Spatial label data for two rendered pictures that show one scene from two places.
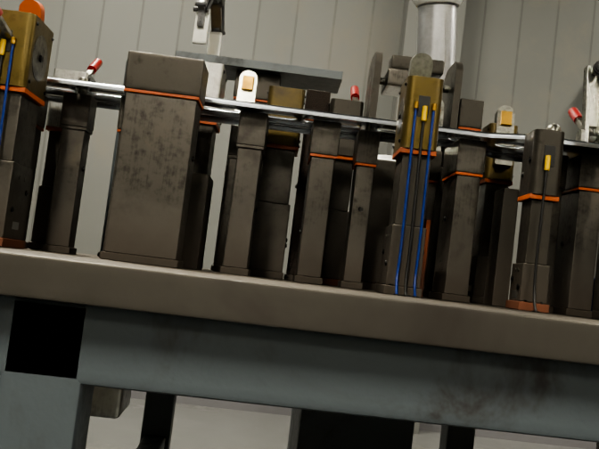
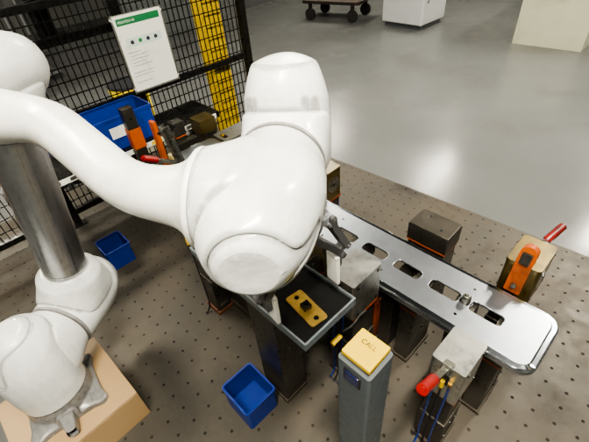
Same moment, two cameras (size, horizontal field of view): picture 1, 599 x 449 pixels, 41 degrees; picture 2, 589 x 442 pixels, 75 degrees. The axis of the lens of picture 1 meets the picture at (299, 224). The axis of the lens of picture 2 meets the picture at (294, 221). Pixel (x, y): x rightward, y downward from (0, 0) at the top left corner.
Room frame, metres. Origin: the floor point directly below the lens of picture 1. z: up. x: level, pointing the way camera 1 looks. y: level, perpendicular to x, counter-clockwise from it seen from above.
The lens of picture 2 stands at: (2.07, 0.60, 1.75)
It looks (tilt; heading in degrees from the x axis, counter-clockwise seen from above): 40 degrees down; 231
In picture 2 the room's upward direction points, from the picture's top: 6 degrees counter-clockwise
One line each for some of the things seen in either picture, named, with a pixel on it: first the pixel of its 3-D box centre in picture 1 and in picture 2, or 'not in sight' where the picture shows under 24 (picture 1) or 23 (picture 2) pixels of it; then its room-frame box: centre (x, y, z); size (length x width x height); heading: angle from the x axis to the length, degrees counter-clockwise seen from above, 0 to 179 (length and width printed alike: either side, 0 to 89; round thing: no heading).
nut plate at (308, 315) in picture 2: not in sight; (306, 306); (1.78, 0.26, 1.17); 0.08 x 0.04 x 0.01; 84
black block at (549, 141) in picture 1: (537, 222); not in sight; (1.27, -0.38, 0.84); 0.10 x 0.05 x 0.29; 1
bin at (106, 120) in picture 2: not in sight; (112, 126); (1.66, -1.00, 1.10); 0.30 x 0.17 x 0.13; 2
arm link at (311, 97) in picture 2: not in sight; (287, 124); (1.79, 0.27, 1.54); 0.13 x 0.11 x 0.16; 39
